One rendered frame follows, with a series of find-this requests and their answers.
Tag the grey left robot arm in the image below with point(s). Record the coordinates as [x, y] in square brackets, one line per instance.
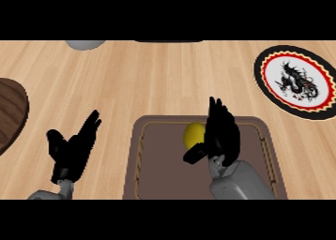
[55, 191]

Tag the black-rimmed dragon plate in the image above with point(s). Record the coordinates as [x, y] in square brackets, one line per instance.
[297, 82]

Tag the grey rounded object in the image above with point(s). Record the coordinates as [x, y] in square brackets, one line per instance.
[84, 44]

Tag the dark wooden board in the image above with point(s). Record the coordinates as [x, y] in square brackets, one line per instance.
[4, 115]

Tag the brown tray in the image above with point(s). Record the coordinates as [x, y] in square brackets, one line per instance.
[170, 165]

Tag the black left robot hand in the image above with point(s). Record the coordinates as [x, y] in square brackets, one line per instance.
[71, 153]

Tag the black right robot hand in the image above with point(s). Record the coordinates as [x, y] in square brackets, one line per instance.
[220, 137]

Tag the yellow lemon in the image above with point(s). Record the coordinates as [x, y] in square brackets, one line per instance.
[192, 135]

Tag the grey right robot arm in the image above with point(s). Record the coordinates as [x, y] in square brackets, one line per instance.
[236, 181]

